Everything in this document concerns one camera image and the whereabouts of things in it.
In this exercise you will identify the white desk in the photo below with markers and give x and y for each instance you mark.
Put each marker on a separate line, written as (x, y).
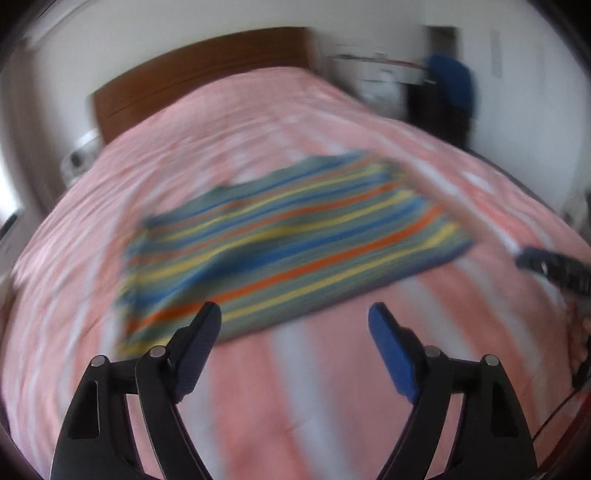
(374, 78)

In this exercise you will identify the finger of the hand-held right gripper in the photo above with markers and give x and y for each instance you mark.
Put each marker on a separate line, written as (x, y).
(533, 258)

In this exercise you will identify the striped knit sweater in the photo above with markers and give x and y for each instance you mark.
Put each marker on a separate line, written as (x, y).
(286, 249)

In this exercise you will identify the brown wooden headboard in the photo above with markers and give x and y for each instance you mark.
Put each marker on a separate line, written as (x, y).
(184, 78)

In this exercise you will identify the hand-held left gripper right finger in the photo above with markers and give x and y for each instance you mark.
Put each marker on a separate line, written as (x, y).
(392, 350)

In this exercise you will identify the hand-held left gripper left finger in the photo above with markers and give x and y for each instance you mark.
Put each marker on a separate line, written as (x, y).
(203, 346)

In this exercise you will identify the white nightstand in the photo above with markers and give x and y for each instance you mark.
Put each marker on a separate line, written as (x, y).
(78, 164)

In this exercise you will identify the pink striped bed sheet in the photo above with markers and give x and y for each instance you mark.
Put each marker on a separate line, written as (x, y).
(323, 392)

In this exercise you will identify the person's right hand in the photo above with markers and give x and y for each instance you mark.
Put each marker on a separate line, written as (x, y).
(582, 332)

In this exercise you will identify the blue garment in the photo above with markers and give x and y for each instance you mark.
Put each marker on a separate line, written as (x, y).
(452, 81)

